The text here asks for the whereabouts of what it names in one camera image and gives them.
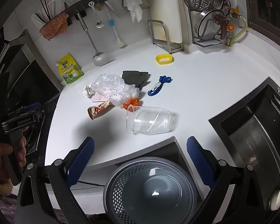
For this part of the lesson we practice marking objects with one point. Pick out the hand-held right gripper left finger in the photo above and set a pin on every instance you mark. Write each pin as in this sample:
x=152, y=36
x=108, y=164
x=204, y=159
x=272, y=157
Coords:
x=84, y=158

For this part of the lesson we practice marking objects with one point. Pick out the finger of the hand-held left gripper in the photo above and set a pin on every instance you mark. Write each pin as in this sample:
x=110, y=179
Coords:
x=31, y=106
x=46, y=110

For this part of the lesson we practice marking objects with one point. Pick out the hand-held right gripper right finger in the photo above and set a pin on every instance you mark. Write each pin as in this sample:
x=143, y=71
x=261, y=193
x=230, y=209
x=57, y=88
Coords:
x=198, y=161

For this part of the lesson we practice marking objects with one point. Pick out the brown snack wrapper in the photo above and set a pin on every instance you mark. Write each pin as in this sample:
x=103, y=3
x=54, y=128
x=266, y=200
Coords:
x=98, y=109

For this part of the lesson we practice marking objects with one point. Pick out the grey perforated waste bin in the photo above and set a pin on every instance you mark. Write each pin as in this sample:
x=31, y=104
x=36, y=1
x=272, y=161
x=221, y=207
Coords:
x=130, y=191

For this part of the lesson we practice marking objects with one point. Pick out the clear plastic cup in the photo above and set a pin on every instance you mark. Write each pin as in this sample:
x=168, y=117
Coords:
x=151, y=121

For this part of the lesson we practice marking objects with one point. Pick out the clear plastic bag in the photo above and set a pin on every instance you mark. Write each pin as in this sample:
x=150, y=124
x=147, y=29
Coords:
x=114, y=86

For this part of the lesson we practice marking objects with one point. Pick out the orange peel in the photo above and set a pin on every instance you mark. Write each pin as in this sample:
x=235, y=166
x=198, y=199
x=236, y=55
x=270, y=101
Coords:
x=133, y=102

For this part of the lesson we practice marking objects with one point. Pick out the person's left forearm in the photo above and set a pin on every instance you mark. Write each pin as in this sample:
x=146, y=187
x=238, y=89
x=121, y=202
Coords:
x=0, y=191

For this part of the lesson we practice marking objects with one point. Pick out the person's left hand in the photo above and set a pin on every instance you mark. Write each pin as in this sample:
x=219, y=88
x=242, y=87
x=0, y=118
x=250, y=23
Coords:
x=1, y=158

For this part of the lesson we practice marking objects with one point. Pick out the crumpled white paper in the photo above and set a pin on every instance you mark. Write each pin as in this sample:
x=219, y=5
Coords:
x=87, y=91

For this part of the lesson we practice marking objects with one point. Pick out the yellow green seasoning pouch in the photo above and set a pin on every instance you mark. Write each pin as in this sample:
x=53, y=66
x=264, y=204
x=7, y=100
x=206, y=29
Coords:
x=70, y=71

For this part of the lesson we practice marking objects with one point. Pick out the dark steel sink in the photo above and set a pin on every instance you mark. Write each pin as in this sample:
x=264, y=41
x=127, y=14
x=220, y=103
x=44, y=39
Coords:
x=247, y=126

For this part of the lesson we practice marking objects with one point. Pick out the steel ladle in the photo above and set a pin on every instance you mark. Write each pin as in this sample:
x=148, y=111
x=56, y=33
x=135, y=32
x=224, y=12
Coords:
x=100, y=59

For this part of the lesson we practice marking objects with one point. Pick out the orange dish cloth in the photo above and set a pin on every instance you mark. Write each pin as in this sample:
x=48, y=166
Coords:
x=53, y=25

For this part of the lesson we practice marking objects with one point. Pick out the white sink drain plug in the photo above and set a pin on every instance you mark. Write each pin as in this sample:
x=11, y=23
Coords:
x=276, y=199

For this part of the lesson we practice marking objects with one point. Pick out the dark grey cloth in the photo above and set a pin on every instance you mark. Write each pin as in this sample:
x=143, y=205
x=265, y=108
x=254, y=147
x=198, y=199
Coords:
x=135, y=77

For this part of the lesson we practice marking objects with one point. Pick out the bundle of straws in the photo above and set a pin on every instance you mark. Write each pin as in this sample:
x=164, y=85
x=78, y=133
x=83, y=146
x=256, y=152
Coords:
x=45, y=9

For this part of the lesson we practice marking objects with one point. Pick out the steel spoon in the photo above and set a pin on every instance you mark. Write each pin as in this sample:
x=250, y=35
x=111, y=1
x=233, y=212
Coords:
x=99, y=24

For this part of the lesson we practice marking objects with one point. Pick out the yellow oval lid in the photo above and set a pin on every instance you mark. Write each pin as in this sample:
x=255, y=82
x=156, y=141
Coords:
x=164, y=60

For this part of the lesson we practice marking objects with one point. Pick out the blue white bottle brush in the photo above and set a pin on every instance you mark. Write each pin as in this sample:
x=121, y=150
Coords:
x=111, y=23

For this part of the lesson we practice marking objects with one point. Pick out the steel dish rack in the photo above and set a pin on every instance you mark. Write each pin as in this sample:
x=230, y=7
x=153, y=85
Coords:
x=207, y=43

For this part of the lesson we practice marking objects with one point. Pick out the steel cutting board holder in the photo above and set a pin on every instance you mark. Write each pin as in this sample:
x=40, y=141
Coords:
x=168, y=46

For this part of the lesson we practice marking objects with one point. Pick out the glass pot lid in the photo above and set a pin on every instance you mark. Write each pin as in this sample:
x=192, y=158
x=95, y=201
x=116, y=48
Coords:
x=210, y=28

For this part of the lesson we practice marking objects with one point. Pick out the white hanging cloth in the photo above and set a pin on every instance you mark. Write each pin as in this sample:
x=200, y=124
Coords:
x=131, y=2

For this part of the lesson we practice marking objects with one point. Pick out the white cutting board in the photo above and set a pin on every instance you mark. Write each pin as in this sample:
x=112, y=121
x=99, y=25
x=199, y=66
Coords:
x=163, y=4

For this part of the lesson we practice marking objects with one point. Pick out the dark framed window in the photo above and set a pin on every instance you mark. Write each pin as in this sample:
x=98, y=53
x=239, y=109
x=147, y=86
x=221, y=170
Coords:
x=266, y=9

